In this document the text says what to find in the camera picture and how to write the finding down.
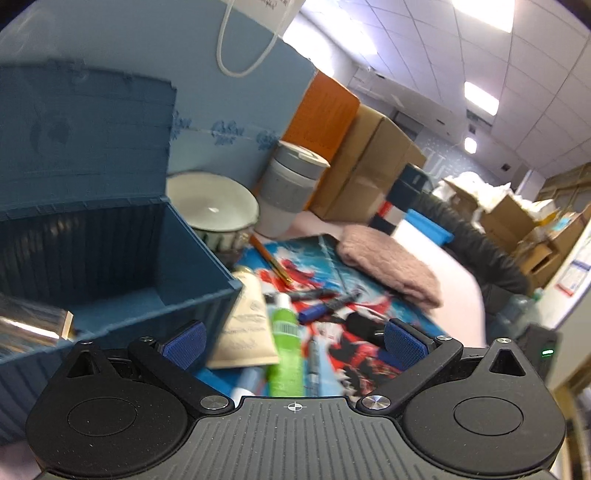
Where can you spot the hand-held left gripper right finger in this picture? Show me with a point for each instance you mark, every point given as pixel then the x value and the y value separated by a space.
pixel 404 346

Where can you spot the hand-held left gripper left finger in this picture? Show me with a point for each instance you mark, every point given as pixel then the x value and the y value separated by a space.
pixel 187 345

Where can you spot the cream cosmetic tube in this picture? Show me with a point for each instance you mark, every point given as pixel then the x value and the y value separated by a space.
pixel 244 323

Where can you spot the blue tube with white cap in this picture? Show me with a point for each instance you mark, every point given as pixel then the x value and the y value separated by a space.
pixel 249 381

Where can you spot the blue marker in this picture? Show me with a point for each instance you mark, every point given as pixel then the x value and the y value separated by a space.
pixel 323 310

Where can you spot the black marker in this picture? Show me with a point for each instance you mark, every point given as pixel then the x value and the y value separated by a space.
pixel 310 295

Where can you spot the orange pencil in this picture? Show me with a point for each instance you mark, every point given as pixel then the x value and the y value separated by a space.
pixel 270 258

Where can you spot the blue plastic storage box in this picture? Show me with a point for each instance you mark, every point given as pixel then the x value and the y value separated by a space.
pixel 92 138

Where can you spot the small black object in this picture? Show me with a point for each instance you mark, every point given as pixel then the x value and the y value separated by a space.
pixel 364 325

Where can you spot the pink fluffy cloth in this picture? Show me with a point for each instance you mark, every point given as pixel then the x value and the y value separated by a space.
pixel 388 263

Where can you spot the clear water bottle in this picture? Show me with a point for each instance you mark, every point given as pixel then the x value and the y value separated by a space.
pixel 517 309

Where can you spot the dark jacket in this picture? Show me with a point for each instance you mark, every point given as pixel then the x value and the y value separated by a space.
pixel 466 244

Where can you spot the blue plastic bin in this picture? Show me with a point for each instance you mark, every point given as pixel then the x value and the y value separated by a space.
pixel 430 228

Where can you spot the printed desk mat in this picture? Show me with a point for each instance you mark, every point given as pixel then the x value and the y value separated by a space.
pixel 318 258

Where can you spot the black device with green light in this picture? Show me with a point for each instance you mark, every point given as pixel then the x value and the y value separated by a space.
pixel 540 350

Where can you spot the white ceramic bowl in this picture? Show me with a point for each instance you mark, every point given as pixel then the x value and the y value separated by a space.
pixel 207 198

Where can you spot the dark striped box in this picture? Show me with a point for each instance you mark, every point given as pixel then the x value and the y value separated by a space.
pixel 407 184

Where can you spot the pile of cardboard boxes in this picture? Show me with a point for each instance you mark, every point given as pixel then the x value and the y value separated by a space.
pixel 508 217

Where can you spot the grey insulated tumbler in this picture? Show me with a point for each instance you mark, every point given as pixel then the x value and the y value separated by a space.
pixel 282 189

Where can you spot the large cardboard box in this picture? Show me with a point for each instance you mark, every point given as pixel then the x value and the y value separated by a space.
pixel 364 166

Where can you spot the orange board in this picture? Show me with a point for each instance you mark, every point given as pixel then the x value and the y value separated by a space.
pixel 323 115

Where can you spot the blue foam board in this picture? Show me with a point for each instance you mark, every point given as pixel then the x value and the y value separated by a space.
pixel 221 101

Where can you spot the ceiling light panel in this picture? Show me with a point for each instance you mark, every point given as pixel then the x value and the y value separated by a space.
pixel 481 98

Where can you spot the white paper bag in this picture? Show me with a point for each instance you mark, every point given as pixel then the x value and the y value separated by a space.
pixel 286 14

